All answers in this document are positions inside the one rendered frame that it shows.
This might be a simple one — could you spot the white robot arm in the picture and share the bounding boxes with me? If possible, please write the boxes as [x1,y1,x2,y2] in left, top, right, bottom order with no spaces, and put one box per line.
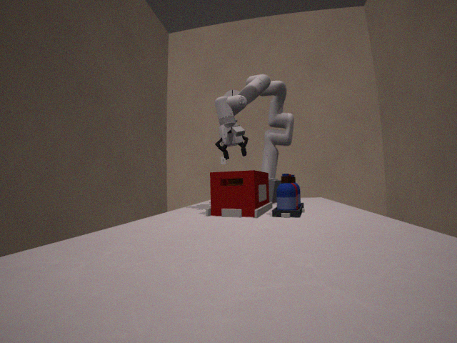
[215,74,294,180]

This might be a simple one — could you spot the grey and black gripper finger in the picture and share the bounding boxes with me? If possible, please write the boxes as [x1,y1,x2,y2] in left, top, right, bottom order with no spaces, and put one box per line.
[238,136,248,156]
[215,138,229,160]

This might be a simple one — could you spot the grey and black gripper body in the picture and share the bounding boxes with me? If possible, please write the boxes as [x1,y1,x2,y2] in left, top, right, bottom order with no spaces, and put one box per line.
[219,121,243,147]

